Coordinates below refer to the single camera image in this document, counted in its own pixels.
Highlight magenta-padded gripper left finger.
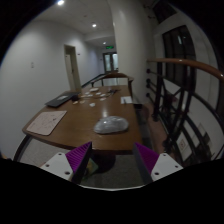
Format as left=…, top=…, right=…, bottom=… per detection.
left=39, top=141, right=94, bottom=185

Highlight ceiling lights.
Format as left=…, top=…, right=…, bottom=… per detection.
left=55, top=0, right=108, bottom=46

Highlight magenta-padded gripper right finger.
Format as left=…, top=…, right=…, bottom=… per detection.
left=132, top=142, right=185, bottom=185

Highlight wooden armchair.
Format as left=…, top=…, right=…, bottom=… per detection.
left=90, top=72, right=135, bottom=98

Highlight transparent computer mouse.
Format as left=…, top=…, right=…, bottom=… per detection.
left=93, top=115, right=130, bottom=135

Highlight beige room door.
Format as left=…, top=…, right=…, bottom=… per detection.
left=63, top=44, right=83, bottom=93

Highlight wooden-topped metal railing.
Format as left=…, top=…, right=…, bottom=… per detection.
left=145, top=57, right=224, bottom=168

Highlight white paper sheet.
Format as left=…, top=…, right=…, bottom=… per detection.
left=120, top=95, right=134, bottom=105

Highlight dark tall window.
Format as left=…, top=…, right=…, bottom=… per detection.
left=162, top=24, right=198, bottom=85

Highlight glass double door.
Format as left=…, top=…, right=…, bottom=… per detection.
left=102, top=51, right=120, bottom=74

